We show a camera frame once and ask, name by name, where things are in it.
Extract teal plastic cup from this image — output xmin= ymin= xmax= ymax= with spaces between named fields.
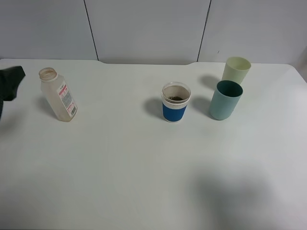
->
xmin=209 ymin=80 xmax=243 ymax=120

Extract pale yellow plastic cup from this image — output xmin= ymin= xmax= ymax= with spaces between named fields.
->
xmin=222 ymin=57 xmax=251 ymax=84

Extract clear plastic drink bottle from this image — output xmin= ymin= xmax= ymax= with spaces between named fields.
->
xmin=39 ymin=67 xmax=78 ymax=122

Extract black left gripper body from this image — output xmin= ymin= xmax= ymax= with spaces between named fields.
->
xmin=0 ymin=66 xmax=26 ymax=116

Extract blue sleeved paper cup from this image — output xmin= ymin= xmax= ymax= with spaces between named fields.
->
xmin=161 ymin=82 xmax=191 ymax=123

